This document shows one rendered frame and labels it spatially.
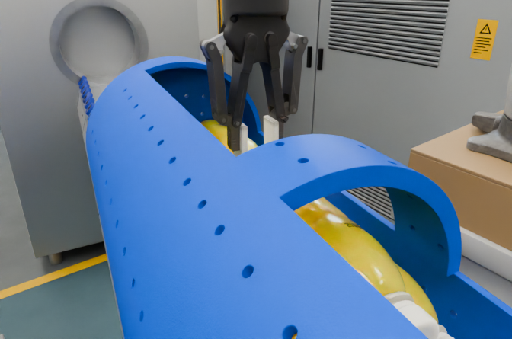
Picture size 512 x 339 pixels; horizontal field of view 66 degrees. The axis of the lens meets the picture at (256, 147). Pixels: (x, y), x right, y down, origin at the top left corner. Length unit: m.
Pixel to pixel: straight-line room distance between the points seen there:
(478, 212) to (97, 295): 1.75
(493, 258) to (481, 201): 0.08
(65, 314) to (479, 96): 1.96
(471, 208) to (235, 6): 0.44
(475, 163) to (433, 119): 1.24
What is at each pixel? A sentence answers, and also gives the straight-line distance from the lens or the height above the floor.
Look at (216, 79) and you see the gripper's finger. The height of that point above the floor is 1.24.
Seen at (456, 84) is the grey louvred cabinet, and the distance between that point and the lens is 1.82.
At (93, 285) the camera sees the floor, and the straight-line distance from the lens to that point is 2.15.
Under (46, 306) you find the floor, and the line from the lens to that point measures 2.13.
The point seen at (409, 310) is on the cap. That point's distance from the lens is 0.26.
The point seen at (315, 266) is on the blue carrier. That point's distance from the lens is 0.19.
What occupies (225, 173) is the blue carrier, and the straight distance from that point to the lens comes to 0.27.
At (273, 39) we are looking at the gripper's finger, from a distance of 0.47.
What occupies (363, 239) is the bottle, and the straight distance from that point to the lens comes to 0.29.
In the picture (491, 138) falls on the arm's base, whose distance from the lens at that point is 0.72.
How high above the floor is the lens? 1.34
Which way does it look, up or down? 23 degrees down
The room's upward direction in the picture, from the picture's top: straight up
